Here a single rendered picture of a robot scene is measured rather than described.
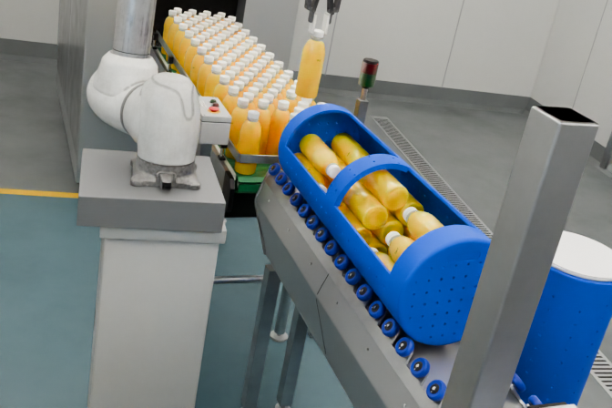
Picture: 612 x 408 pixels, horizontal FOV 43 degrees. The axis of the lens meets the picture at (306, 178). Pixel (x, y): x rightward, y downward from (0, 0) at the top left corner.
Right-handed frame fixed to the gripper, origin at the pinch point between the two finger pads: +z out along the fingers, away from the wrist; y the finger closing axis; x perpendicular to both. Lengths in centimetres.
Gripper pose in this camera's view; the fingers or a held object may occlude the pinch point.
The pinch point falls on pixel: (319, 24)
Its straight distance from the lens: 247.3
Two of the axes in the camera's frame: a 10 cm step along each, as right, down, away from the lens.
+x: -3.9, -4.2, 8.2
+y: 9.1, -0.2, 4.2
